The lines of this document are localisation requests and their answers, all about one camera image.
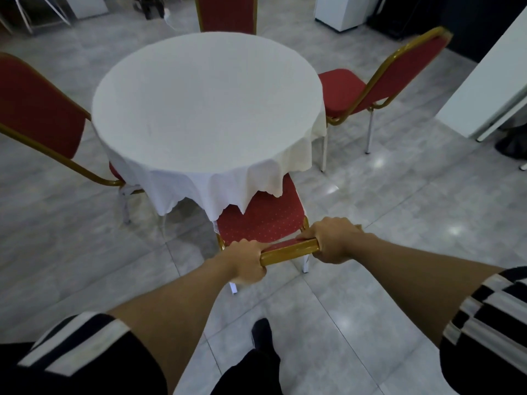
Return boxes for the person's black striped shirt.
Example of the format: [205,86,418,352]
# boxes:
[0,266,527,395]

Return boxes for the person's black trousers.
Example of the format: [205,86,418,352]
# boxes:
[211,349,284,395]

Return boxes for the white tablecloth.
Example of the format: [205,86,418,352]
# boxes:
[91,31,328,222]

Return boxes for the person's left forearm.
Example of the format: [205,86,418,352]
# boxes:
[106,256,232,393]

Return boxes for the white cabinet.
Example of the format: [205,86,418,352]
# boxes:
[315,0,381,32]

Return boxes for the white board panel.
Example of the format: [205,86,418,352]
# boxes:
[435,6,527,143]

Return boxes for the red dotted gold-frame chair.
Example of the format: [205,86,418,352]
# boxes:
[213,173,322,295]

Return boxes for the person's right forearm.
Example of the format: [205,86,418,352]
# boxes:
[350,233,505,348]

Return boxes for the black bag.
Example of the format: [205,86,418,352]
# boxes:
[495,124,527,160]

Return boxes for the white metal-leg chair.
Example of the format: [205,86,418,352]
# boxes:
[0,0,71,35]

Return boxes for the white box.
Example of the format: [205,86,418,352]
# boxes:
[64,0,109,19]

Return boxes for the person's right hand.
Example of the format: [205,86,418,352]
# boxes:
[296,217,365,265]

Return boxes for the red gold-frame banquet chair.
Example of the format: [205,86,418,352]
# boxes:
[0,52,145,225]
[195,0,258,36]
[318,26,453,173]

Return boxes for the person's black shoe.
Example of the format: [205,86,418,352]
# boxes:
[251,318,276,358]

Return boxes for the person's left hand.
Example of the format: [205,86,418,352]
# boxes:
[218,239,271,285]

